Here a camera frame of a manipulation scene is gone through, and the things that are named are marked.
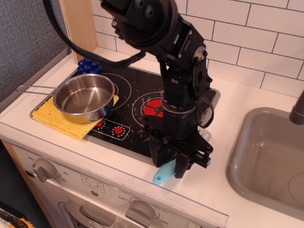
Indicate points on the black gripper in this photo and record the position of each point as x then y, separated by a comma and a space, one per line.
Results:
175, 136

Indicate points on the blue handled grey spatula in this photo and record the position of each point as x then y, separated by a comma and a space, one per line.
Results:
166, 171

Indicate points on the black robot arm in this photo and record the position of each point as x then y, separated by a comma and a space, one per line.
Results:
156, 27

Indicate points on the black toy stove top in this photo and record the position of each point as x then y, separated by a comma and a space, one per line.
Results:
122, 128

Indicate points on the grey right oven knob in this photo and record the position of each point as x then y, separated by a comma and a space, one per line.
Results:
141, 213

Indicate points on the grey oven knob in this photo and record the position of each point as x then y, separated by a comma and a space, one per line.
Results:
44, 170
141, 213

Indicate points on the grey sink basin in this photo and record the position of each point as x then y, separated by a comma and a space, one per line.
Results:
266, 164

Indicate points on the stainless steel pot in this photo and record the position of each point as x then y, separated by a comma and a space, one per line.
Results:
85, 98

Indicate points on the blue toy grapes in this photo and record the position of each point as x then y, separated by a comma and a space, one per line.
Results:
88, 66

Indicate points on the grey left oven knob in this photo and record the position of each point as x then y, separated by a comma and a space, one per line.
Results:
44, 170

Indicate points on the grey faucet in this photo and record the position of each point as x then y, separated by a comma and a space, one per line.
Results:
297, 113

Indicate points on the yellow folded cloth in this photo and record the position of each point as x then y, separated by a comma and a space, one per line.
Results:
49, 115

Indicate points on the orange object bottom left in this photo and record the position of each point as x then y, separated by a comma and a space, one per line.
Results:
9, 221

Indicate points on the grey oven door handle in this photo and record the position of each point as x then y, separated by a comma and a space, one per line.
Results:
92, 216

